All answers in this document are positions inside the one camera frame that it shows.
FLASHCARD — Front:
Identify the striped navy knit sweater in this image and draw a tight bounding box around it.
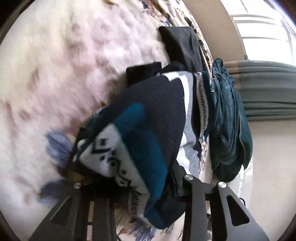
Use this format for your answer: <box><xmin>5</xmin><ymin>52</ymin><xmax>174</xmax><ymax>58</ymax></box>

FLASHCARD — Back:
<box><xmin>73</xmin><ymin>62</ymin><xmax>213</xmax><ymax>229</ymax></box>

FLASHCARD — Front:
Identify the teal folded velvet quilt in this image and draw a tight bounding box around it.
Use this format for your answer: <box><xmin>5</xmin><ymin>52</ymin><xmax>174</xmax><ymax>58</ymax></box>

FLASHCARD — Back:
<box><xmin>210</xmin><ymin>58</ymin><xmax>253</xmax><ymax>182</ymax></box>

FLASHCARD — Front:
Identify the right grey-blue curtain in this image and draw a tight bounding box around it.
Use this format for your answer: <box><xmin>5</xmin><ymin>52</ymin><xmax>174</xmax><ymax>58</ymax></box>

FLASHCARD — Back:
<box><xmin>223</xmin><ymin>60</ymin><xmax>296</xmax><ymax>121</ymax></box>

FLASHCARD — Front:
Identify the floral bed blanket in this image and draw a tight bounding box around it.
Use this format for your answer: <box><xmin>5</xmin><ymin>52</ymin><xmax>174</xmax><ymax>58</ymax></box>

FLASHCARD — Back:
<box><xmin>0</xmin><ymin>0</ymin><xmax>254</xmax><ymax>241</ymax></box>

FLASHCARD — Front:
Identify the folded black garment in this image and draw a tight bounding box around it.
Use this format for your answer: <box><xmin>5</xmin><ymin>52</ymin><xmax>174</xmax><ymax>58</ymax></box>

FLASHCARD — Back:
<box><xmin>159</xmin><ymin>26</ymin><xmax>206</xmax><ymax>72</ymax></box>

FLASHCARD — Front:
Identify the window with metal grille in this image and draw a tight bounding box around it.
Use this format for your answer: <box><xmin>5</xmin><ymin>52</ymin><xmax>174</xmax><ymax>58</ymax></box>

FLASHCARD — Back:
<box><xmin>221</xmin><ymin>1</ymin><xmax>295</xmax><ymax>65</ymax></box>

